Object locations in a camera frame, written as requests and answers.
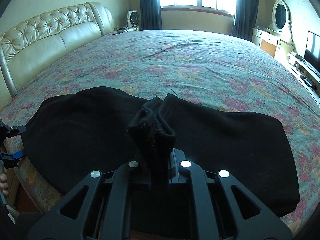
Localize black pants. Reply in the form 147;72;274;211
22;87;300;217

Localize left hand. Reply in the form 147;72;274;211
0;168;9;198

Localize cream tufted leather headboard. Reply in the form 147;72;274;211
1;2;114;108

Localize floral bedspread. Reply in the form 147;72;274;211
1;30;319;234

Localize left blue curtain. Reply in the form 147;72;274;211
140;0;162;30

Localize blue curtain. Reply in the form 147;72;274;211
140;0;162;30
232;0;259;41

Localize white box fan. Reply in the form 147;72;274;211
127;10;139;28

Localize white vanity dresser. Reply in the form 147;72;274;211
252;27;295;64

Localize white tv stand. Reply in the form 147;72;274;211
285;52;319;106

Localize black flat television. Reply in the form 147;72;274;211
304;31;320;72

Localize white oval vanity mirror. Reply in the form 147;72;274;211
269;0;292;40

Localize right blue curtain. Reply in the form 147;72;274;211
232;0;259;41

